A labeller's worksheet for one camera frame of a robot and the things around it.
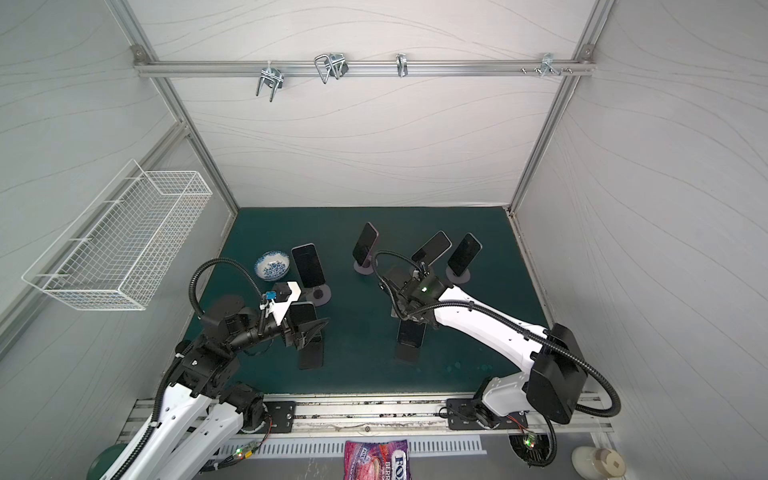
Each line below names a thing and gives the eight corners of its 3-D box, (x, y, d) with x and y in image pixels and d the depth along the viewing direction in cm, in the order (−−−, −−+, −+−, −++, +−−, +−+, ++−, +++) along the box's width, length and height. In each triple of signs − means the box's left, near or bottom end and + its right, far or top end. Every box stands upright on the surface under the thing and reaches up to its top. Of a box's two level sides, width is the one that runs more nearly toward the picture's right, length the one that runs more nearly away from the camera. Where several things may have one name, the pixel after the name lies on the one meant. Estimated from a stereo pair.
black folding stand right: (395, 358, 86) (396, 351, 81) (397, 350, 87) (397, 342, 82) (417, 362, 85) (419, 355, 80) (418, 354, 86) (420, 346, 82)
